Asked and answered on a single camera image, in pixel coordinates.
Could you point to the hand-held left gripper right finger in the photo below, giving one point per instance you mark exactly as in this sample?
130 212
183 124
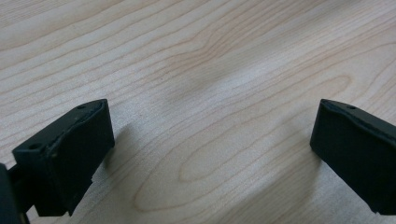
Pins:
355 146

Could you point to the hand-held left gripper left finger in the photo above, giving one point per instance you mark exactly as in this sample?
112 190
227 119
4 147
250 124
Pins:
71 155

